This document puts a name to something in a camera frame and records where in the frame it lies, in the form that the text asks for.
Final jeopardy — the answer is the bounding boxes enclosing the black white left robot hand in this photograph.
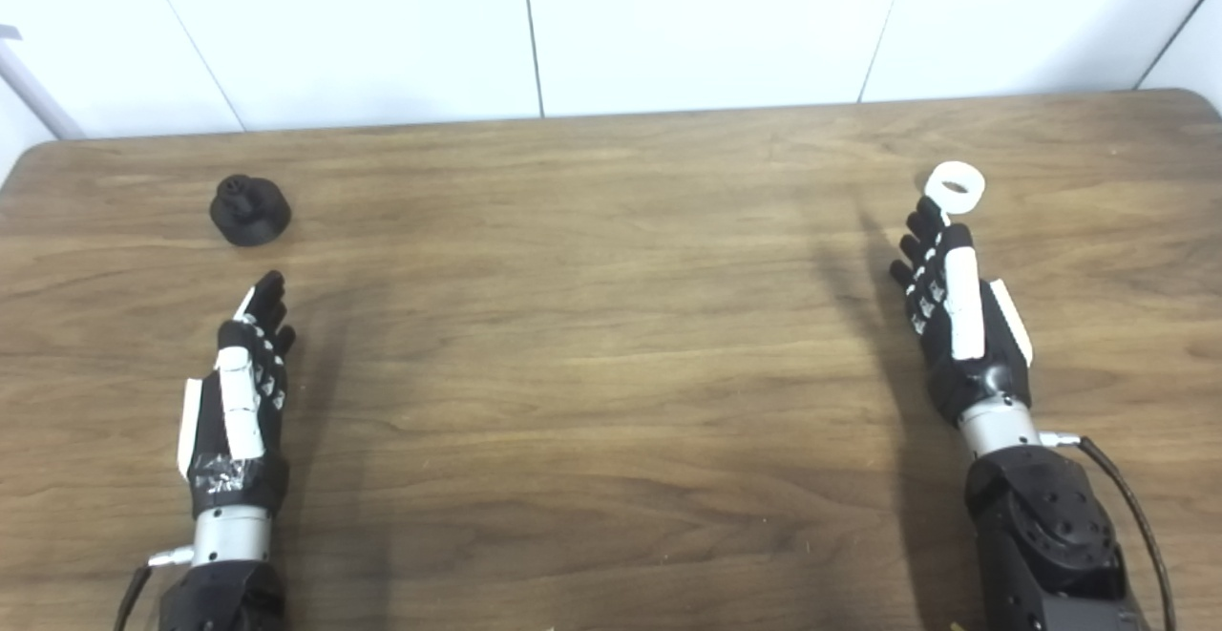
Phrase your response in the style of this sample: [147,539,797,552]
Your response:
[177,270,298,519]

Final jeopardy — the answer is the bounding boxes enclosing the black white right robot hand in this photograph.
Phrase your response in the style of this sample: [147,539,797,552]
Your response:
[889,194,1035,428]

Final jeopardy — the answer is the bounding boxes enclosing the white ring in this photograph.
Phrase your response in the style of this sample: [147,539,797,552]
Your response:
[924,161,986,216]

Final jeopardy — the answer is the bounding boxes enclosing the round black part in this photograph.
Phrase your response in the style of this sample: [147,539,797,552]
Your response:
[209,174,292,248]

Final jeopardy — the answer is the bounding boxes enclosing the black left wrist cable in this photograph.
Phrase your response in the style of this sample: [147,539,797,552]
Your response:
[114,546,198,631]

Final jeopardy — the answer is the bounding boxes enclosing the gray wall post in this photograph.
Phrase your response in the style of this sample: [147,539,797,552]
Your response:
[0,25,87,141]

